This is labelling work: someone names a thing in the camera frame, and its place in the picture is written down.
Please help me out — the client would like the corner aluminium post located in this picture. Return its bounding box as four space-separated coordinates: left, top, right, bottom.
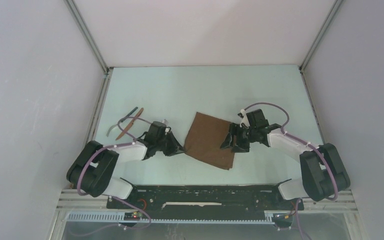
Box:
63 0 110 74
299 0 345 72

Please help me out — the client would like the white toothed cable duct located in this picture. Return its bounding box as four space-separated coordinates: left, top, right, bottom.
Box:
65 211 275 225

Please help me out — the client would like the fork with dark handle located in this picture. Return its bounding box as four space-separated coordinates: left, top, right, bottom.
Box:
106 106 138 137

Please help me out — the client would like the brown cloth napkin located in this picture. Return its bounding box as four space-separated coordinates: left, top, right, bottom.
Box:
184 112 235 170

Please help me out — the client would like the brown wooden knife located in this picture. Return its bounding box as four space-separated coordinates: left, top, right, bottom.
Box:
115 107 144 141

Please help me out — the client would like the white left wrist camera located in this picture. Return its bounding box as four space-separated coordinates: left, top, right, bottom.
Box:
162 119 171 134

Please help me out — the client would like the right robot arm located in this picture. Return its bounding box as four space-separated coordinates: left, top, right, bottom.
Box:
220 109 351 209

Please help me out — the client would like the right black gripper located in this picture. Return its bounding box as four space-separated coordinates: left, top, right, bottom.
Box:
219 122 257 154

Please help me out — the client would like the aluminium frame rail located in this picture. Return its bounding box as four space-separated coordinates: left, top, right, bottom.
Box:
56 189 358 214

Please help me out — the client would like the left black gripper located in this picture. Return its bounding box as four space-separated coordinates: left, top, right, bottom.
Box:
155 130 186 157

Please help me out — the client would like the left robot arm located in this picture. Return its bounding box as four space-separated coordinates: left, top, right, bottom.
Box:
66 121 185 208

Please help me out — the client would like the left corner aluminium post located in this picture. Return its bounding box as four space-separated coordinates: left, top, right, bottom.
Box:
63 0 110 74

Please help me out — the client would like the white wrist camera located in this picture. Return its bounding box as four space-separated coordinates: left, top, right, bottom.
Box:
237 109 250 128
162 119 171 134

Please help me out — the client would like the right corner aluminium post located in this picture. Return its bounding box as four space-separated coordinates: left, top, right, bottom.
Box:
299 0 345 72

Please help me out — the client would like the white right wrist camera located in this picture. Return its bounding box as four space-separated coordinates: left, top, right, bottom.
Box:
237 109 250 128

